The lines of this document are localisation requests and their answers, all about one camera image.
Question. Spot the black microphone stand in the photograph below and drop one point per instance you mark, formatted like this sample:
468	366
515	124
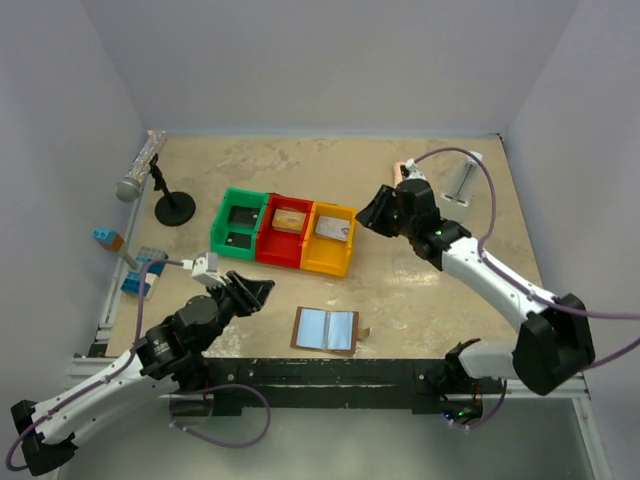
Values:
173	208

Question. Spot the orange card stack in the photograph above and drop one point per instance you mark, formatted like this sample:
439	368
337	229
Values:
288	221

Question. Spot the black credit card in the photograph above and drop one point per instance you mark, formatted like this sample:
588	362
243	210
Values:
239	240

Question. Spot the blue orange brick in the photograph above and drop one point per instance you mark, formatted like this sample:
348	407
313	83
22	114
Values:
108	239

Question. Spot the brown leather card holder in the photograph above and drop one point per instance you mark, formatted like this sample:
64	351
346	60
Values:
334	332

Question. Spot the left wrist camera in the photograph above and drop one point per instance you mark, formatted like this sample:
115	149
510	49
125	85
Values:
204	270

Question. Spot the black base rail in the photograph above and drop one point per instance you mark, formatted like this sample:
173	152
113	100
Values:
417	385

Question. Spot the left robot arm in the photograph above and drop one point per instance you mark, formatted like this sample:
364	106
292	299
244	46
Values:
167	358

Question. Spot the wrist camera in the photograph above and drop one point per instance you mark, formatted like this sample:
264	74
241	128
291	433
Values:
411	171
204	270

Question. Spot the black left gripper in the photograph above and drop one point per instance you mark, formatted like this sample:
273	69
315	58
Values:
241	293

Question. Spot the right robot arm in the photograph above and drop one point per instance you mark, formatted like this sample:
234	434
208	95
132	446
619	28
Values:
554	340

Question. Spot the black card stack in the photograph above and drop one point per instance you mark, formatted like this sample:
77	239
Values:
243	217

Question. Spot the blue white brick stack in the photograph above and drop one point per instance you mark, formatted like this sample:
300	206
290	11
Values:
132	281

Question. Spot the grey toy hammer handle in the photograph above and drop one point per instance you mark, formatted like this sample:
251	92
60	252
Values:
130	260

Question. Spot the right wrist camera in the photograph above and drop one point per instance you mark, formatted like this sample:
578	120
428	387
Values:
411	171

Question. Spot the silver glitter microphone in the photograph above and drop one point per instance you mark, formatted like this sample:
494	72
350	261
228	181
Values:
129	188

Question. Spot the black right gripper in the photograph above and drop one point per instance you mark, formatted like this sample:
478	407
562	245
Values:
385	209

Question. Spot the pink flashlight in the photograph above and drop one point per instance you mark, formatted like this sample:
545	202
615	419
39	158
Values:
398	173

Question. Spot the green plastic bin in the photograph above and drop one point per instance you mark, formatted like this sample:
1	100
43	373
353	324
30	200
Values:
235	228

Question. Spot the yellow plastic bin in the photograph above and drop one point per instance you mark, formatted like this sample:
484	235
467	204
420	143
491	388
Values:
326	255

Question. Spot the red plastic bin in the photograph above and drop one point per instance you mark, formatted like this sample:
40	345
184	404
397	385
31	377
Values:
279	248

